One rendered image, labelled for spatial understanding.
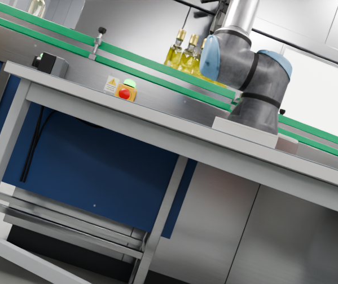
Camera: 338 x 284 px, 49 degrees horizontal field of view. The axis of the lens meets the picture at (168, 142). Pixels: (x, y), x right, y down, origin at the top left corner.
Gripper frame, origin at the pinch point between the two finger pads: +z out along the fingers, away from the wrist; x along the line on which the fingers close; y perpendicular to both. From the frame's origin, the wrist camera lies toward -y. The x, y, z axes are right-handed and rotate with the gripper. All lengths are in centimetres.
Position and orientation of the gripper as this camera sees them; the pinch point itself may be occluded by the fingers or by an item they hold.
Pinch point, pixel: (211, 30)
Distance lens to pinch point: 167.1
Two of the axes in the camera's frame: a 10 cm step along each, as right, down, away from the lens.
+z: -3.4, 9.4, -0.3
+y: 9.4, 3.4, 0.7
